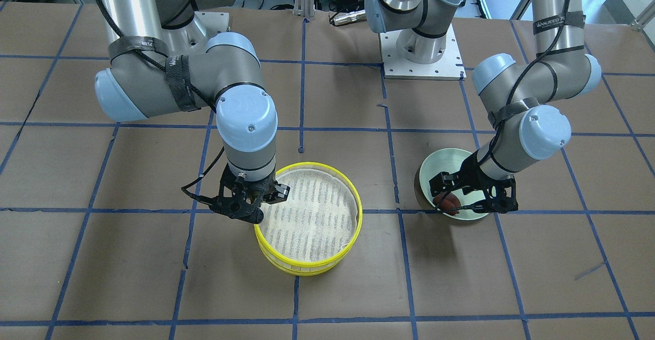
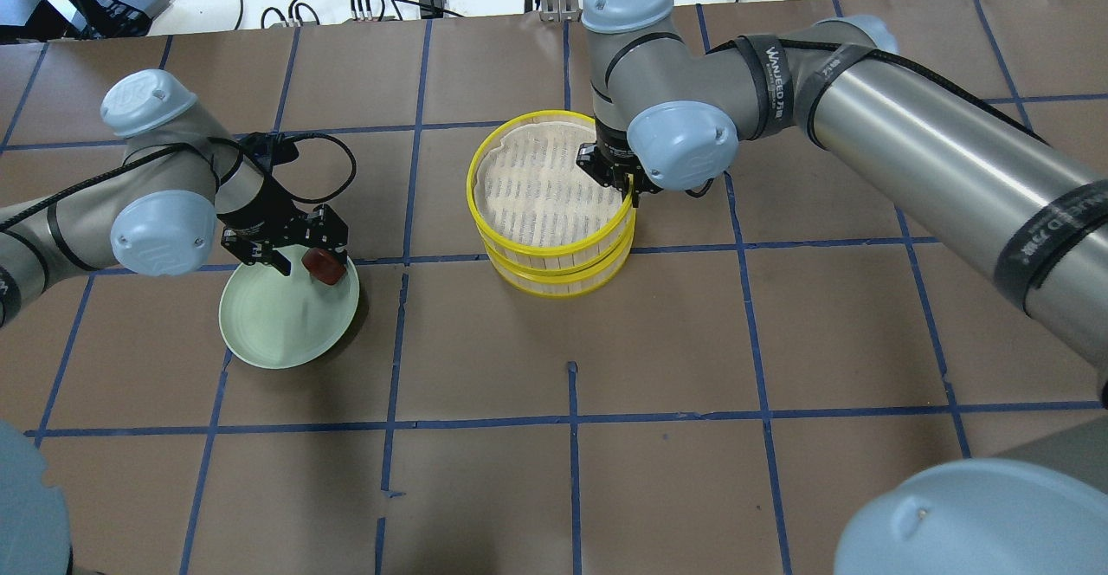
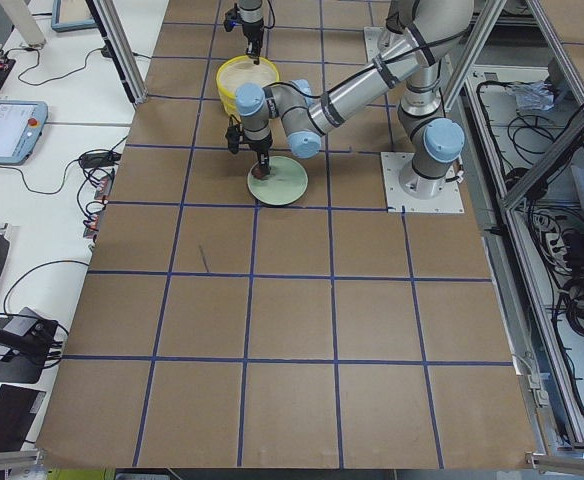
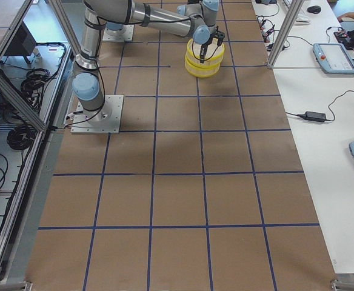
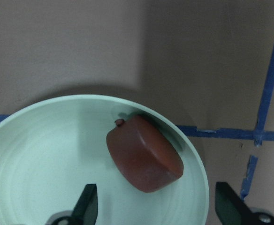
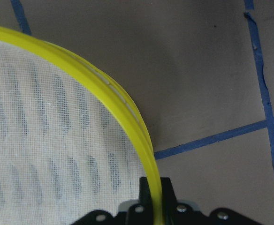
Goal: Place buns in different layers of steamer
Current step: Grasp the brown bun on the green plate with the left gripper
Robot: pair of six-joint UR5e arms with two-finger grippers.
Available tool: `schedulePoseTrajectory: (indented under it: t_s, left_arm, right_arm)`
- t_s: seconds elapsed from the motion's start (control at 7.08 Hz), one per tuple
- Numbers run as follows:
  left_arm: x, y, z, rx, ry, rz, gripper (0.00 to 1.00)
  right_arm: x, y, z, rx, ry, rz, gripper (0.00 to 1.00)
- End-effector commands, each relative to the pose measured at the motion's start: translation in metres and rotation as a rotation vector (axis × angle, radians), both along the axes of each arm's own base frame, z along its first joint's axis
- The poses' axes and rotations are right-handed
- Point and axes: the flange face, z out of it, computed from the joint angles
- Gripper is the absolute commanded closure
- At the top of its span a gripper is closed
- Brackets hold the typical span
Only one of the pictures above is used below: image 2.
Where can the white steamer cloth liner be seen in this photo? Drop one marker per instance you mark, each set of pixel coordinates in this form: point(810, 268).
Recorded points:
point(528, 188)

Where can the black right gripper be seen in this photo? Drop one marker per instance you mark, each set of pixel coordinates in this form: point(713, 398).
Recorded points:
point(608, 162)

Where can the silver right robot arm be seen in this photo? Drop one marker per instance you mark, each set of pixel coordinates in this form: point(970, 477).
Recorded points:
point(1025, 216)

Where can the light green plate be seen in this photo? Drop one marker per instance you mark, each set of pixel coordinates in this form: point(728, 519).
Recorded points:
point(276, 321)

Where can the yellow steamer layer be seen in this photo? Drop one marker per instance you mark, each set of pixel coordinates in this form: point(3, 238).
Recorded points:
point(559, 258)
point(564, 284)

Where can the yellow top steamer layer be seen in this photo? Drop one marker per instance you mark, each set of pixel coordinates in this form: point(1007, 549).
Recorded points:
point(559, 258)

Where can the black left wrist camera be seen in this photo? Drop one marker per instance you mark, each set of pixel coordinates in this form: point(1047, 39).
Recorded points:
point(268, 150)

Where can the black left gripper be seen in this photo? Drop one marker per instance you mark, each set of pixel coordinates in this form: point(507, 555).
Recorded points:
point(262, 219)

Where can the brown bun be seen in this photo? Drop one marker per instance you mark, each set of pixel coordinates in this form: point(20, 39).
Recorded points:
point(324, 266)

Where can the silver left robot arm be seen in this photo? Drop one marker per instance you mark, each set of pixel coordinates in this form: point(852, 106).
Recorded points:
point(183, 185)

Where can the yellow bottom steamer layer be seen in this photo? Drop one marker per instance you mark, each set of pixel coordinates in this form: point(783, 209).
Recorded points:
point(564, 284)

